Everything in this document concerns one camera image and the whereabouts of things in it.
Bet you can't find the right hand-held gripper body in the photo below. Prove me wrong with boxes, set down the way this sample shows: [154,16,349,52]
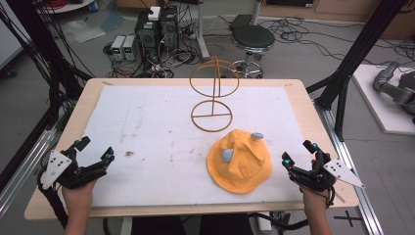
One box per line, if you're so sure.
[288,151,366,193]

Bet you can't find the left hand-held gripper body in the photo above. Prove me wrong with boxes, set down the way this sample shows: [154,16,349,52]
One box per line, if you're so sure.
[41,147,109,191]

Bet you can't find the yellow bucket hat blue ears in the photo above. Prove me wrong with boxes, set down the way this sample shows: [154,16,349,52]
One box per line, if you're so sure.
[206,128,274,195]

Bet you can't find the brown wire hat stand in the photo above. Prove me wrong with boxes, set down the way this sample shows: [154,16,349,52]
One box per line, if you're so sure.
[188,55,241,134]

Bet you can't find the person's right hand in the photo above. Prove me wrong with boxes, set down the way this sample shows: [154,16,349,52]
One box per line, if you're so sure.
[299,183,331,213]

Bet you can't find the person's left hand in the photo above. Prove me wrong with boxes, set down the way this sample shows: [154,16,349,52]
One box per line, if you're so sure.
[61,178,99,211]

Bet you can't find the white table mat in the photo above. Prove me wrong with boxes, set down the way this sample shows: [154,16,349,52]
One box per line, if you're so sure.
[74,83,315,209]

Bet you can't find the white power strip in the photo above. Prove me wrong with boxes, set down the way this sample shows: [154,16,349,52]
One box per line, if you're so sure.
[255,211,274,235]

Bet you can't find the white platform board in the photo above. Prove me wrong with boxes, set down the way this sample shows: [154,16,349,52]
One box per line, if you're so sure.
[350,63,415,136]

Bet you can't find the grey bench power supply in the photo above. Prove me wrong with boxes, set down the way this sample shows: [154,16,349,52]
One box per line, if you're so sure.
[110,34,127,62]
[122,34,138,62]

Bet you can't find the person's dark legs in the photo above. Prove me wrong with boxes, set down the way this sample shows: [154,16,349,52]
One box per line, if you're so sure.
[131,213,256,235]

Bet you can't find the clear plastic sheet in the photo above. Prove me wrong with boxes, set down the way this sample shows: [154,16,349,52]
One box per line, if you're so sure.
[61,19,108,44]

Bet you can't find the black round stool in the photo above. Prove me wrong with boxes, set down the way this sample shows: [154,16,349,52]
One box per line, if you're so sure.
[229,24,277,79]

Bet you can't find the black computer tower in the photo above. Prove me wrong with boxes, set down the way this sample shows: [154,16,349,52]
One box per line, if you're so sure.
[134,11,161,64]
[159,5,180,51]

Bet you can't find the white box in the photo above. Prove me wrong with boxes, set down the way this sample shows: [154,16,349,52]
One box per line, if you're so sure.
[147,5,162,22]

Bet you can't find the grey metal table leg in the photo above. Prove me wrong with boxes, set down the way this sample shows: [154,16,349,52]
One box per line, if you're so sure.
[195,0,211,63]

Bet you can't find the aluminium rail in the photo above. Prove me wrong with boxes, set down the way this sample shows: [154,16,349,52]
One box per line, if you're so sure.
[0,127,59,219]
[313,99,387,235]

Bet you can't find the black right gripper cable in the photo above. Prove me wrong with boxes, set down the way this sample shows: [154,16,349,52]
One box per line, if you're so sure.
[247,185,337,232]

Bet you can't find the black frame post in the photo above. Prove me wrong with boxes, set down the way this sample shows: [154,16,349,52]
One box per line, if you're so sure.
[0,0,94,194]
[305,0,409,142]

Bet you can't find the black floor cables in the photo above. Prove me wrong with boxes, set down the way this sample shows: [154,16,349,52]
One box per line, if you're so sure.
[208,14,415,68]

